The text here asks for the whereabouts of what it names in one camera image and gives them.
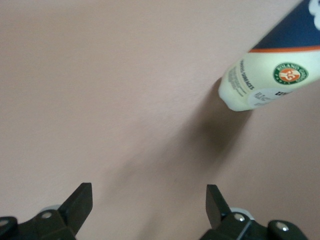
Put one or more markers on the white blue tennis ball can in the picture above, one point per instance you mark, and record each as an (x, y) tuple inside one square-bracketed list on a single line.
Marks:
[(262, 75)]

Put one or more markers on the brown table cover mat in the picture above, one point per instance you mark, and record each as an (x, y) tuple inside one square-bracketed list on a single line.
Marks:
[(75, 87)]

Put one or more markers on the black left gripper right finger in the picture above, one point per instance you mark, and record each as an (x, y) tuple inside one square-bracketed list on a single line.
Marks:
[(225, 222)]

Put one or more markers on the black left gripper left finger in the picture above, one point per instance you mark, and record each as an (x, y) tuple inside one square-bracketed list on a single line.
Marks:
[(68, 217)]

